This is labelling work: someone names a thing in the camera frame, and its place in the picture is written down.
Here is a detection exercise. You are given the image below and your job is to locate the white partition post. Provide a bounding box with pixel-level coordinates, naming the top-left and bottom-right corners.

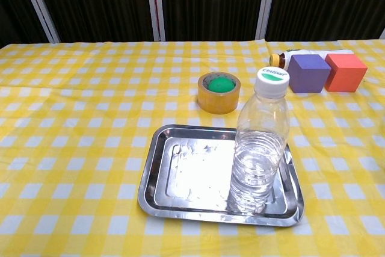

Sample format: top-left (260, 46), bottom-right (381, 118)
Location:
top-left (16, 0), bottom-right (61, 43)
top-left (144, 0), bottom-right (167, 42)
top-left (254, 0), bottom-right (279, 40)

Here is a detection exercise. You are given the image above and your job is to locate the yellow tape roll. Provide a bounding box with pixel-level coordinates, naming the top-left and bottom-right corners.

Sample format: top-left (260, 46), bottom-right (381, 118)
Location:
top-left (197, 71), bottom-right (241, 115)

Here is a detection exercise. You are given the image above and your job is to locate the metal tray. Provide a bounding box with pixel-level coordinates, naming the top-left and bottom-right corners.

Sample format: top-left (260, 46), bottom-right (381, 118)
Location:
top-left (137, 123), bottom-right (305, 228)

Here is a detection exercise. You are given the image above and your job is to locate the white-label bottle yellow cap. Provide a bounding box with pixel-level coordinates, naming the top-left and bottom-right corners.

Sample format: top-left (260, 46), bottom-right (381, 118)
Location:
top-left (268, 48), bottom-right (354, 67)

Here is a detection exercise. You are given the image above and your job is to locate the yellow checkered tablecloth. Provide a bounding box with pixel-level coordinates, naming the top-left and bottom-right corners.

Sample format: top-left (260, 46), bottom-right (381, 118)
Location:
top-left (0, 39), bottom-right (385, 257)

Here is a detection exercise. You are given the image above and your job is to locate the clear plastic bottle green cap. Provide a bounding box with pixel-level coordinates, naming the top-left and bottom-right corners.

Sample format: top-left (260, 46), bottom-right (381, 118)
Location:
top-left (230, 66), bottom-right (291, 213)

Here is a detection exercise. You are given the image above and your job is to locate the purple foam cube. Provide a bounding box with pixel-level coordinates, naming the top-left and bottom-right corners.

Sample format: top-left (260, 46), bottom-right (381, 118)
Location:
top-left (288, 54), bottom-right (331, 94)

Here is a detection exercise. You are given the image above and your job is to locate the green ball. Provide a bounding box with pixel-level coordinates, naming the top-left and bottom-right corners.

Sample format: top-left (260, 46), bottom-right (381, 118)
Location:
top-left (208, 78), bottom-right (235, 93)

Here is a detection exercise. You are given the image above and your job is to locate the red foam cube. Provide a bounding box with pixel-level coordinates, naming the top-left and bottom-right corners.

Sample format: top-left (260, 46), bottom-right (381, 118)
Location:
top-left (324, 53), bottom-right (368, 93)

